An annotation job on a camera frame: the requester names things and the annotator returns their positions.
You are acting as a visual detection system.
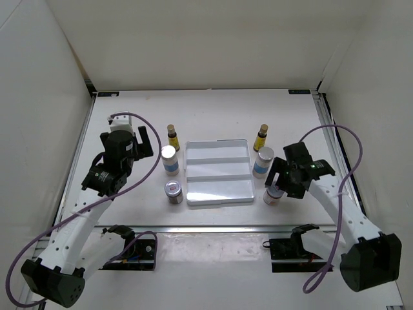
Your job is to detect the dark spice jar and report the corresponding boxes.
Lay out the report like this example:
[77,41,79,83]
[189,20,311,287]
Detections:
[164,180,183,204]

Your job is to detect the front aluminium rail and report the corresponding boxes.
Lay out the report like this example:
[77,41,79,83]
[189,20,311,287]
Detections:
[93,225,343,234]

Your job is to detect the left blue label jar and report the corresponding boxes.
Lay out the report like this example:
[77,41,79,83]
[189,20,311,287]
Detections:
[161,145,179,176]

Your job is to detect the right blue label jar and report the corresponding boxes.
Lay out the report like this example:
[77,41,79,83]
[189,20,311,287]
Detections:
[252,147,274,178]

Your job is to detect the blue label jar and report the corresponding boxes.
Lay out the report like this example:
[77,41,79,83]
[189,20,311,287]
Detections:
[161,145,179,176]
[252,147,274,178]

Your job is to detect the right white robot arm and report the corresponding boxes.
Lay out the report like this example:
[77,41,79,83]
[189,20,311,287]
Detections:
[265,142,402,292]

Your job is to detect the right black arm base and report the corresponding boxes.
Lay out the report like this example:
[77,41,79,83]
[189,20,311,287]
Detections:
[263,224,325,273]

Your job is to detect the purple cable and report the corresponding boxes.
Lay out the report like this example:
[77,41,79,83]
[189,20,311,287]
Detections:
[5,111,162,307]
[298,124,362,293]

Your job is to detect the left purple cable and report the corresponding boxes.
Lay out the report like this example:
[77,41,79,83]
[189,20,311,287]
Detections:
[5,111,162,307]

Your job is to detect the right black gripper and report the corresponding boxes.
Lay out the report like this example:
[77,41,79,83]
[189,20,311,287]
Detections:
[265,157,305,200]

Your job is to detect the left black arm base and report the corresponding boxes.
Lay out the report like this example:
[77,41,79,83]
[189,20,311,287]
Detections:
[101,225,157,271]

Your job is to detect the orange spice jar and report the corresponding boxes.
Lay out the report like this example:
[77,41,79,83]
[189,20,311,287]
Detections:
[263,185,285,206]

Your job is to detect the white divided tray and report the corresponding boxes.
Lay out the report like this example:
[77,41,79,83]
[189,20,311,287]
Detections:
[184,139,255,209]

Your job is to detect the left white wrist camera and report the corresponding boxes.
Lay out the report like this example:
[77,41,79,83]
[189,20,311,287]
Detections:
[107,111,134,134]

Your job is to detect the yellow sauce bottle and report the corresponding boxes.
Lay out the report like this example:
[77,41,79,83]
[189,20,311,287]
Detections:
[253,124,268,152]
[167,124,180,152]

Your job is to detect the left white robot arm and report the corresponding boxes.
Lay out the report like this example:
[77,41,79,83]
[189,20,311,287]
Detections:
[21,123,154,308]

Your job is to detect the right yellow sauce bottle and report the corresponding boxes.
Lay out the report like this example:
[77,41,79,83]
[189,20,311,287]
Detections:
[253,124,268,152]

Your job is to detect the left yellow sauce bottle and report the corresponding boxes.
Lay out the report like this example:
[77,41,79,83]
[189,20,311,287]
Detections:
[167,124,180,152]

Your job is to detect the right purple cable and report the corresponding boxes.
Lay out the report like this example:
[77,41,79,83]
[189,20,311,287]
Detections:
[298,124,362,293]

